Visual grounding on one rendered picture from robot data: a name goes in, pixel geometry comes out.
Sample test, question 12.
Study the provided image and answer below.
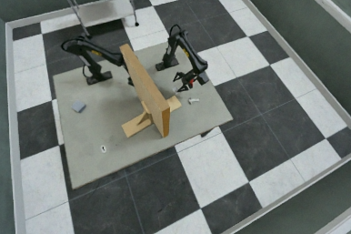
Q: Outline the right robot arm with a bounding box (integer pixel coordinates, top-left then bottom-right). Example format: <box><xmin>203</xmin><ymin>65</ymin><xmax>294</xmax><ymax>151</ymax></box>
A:
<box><xmin>66</xmin><ymin>32</ymin><xmax>127</xmax><ymax>86</ymax></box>

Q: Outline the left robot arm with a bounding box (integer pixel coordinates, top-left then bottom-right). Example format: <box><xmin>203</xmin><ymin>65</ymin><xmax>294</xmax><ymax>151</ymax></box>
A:
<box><xmin>155</xmin><ymin>30</ymin><xmax>209</xmax><ymax>86</ymax></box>

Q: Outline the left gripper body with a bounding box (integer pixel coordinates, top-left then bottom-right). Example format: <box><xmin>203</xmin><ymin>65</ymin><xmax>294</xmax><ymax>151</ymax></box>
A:
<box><xmin>179</xmin><ymin>71</ymin><xmax>195</xmax><ymax>89</ymax></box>

